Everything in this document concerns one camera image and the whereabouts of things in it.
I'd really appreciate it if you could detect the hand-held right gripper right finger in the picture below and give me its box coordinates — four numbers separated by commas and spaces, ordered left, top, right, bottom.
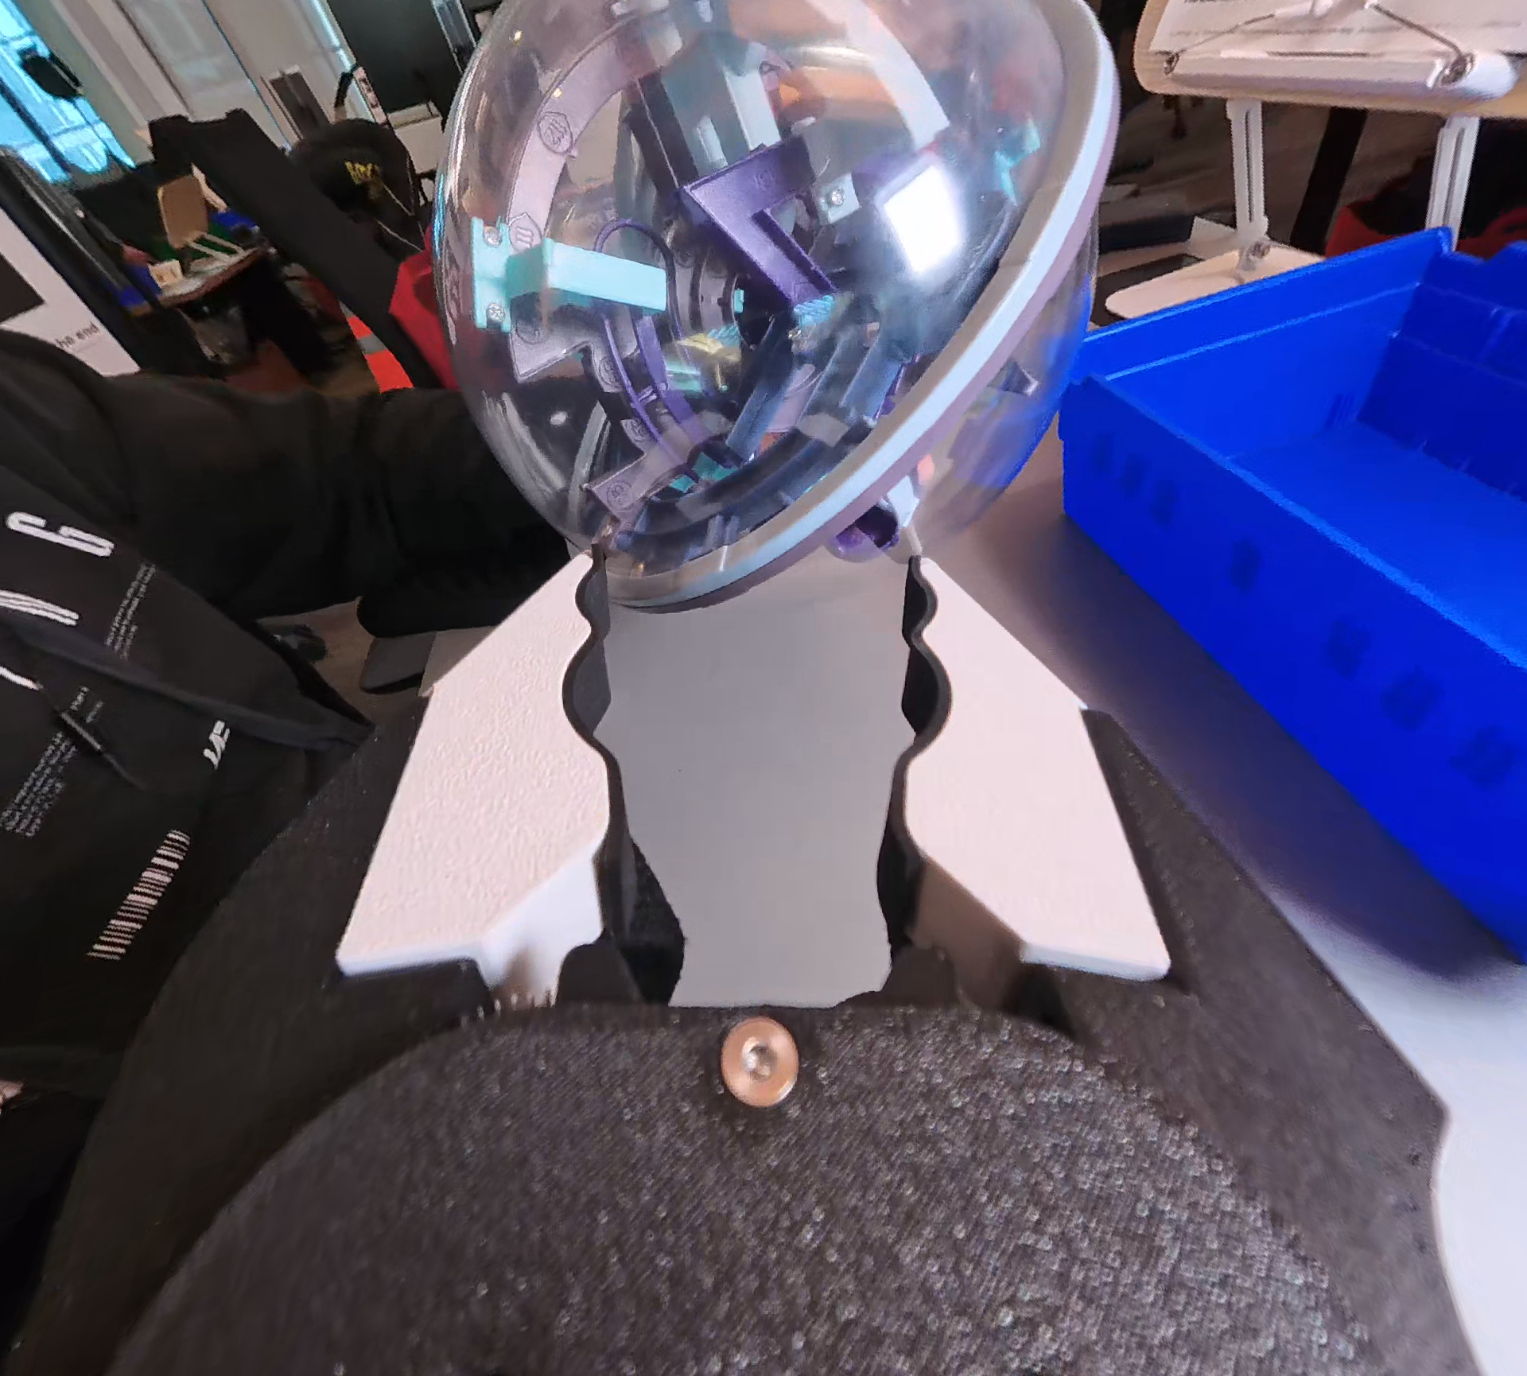
878, 554, 1176, 1013

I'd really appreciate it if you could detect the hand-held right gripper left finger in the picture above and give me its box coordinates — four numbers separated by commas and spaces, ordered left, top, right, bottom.
337, 554, 694, 1013

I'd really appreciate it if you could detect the clear maze ball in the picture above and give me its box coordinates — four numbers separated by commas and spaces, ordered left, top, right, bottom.
434, 0, 1123, 609

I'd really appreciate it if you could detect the person's left forearm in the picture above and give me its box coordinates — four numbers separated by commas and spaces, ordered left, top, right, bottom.
0, 326, 574, 638

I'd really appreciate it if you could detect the person's black printed jacket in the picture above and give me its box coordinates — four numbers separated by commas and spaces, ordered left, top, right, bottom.
0, 469, 372, 1091

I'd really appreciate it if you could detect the blue plastic bin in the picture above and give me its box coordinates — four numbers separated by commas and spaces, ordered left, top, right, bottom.
1058, 231, 1527, 961

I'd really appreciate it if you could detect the red bag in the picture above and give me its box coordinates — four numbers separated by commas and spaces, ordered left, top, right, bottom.
390, 250, 460, 395

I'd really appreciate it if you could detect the instruction sheet on stand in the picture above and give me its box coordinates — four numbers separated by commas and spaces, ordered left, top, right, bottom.
1134, 0, 1527, 317

